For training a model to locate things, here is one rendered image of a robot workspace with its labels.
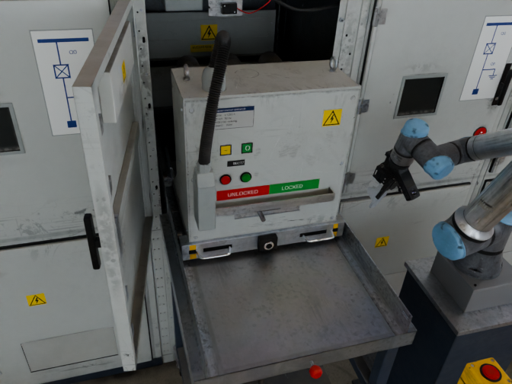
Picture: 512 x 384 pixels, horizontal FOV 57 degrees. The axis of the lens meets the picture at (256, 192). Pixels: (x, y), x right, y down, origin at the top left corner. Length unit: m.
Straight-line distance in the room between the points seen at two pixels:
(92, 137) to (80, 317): 1.24
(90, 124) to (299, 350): 0.79
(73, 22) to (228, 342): 0.93
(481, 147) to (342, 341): 0.68
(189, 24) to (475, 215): 1.32
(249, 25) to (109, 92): 1.22
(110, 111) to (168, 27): 1.10
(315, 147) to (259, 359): 0.60
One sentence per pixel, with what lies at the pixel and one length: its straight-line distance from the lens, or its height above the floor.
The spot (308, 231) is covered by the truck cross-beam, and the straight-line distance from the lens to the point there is 1.56.
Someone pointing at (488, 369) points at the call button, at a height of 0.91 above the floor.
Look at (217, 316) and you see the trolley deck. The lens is 1.36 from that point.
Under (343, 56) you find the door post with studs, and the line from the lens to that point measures 1.62.
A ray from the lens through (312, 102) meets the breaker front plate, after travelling 1.32.
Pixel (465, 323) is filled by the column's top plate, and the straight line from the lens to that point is 1.65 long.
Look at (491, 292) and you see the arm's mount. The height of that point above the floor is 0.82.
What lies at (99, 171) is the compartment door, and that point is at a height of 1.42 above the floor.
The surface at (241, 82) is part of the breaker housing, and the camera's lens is 1.32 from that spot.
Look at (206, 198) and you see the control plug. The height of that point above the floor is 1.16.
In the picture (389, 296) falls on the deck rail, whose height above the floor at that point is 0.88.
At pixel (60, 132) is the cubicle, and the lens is 1.51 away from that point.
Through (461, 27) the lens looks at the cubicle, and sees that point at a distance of 1.80.
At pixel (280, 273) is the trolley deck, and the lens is 1.48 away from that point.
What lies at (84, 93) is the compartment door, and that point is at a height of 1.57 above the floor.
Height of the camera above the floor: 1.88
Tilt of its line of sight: 35 degrees down
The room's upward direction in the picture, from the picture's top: 3 degrees clockwise
